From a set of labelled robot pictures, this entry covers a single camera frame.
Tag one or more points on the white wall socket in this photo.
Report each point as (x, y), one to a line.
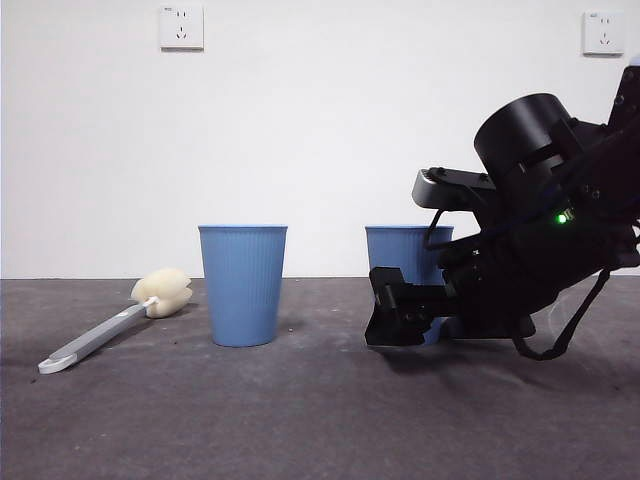
(603, 34)
(182, 27)

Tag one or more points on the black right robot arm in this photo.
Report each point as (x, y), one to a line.
(525, 135)

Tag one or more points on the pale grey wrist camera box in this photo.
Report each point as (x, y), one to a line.
(440, 192)

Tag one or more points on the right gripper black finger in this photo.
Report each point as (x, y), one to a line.
(490, 331)
(395, 330)

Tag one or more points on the blue ribbed plastic cup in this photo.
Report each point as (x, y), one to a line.
(395, 247)
(242, 290)

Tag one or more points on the cup brush with sponge head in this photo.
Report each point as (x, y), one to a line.
(100, 332)

